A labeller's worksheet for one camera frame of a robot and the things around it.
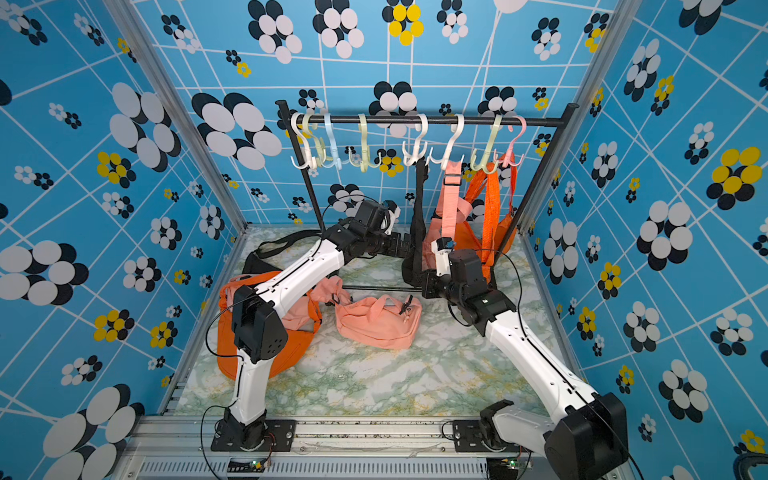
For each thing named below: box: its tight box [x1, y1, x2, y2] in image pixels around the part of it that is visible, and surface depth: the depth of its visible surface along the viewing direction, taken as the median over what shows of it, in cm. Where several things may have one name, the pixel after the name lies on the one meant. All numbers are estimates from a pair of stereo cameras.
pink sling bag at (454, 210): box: [422, 160, 473, 270], surface depth 77 cm
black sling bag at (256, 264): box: [242, 229, 322, 275], surface depth 114 cm
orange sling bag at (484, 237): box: [454, 162, 500, 281], surface depth 78 cm
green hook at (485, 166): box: [470, 114, 503, 175], surface depth 69 cm
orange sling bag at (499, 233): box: [482, 153, 517, 253], surface depth 78 cm
